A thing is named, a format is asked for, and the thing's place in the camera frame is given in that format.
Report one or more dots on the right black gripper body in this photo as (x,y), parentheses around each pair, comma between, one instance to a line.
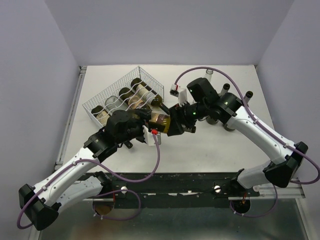
(189,113)

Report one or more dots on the dark green wine bottle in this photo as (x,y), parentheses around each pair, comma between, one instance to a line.
(132,99)

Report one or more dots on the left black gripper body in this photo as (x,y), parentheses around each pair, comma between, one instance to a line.
(135,130)

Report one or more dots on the short clear glass bottle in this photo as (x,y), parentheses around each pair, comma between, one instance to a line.
(114,103)

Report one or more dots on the white wire wine rack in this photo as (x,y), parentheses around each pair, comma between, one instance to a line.
(114,89)

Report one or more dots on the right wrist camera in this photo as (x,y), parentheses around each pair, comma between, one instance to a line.
(180,93)

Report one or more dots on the tall clear glass bottle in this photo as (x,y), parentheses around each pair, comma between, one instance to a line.
(208,74)

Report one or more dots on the aluminium frame rail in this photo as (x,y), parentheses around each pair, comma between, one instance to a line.
(267,192)

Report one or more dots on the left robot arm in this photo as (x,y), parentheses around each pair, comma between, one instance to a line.
(39,202)

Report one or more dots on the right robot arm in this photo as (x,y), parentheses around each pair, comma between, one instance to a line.
(200,100)

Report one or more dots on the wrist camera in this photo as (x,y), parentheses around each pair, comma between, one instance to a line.
(151,139)
(180,93)

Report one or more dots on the olive green wine bottle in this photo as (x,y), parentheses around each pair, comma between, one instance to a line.
(223,91)

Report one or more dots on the dark labelled wine bottle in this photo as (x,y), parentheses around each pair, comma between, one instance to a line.
(103,114)

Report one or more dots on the far right green bottle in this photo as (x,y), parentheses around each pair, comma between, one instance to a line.
(247,97)

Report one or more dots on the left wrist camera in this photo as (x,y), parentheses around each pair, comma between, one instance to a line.
(151,139)

